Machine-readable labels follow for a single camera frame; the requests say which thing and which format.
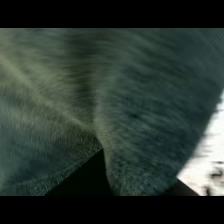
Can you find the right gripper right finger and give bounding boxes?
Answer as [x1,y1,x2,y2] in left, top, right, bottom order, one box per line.
[163,178,200,197]

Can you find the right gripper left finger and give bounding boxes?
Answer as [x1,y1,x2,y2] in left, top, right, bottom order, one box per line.
[44,147,115,197]

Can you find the dark jeans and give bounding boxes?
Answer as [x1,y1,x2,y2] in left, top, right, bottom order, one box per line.
[0,27,224,197]

